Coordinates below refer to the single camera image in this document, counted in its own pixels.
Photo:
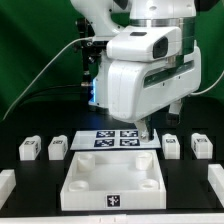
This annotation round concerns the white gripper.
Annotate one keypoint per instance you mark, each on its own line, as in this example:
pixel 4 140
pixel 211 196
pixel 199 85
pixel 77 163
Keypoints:
pixel 136 90

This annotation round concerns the white square tabletop tray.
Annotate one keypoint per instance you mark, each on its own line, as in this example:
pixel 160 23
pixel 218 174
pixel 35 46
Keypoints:
pixel 114 180

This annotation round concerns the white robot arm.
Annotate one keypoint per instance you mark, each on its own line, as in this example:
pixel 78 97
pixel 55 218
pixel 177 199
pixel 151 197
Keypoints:
pixel 108 18

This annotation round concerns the white marker base plate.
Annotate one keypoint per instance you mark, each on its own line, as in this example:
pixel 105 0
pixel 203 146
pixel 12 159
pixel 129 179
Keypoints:
pixel 112 139

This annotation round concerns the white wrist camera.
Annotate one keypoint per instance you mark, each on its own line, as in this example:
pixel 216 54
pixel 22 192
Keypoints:
pixel 145 44

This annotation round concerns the white right obstacle bracket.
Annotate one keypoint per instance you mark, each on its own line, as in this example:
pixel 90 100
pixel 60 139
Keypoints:
pixel 216 180

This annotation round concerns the white obstacle bracket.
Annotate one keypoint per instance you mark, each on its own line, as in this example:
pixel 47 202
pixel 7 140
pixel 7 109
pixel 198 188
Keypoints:
pixel 7 184
pixel 216 180

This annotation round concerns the white left obstacle bracket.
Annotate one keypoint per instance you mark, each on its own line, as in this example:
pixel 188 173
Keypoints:
pixel 7 184

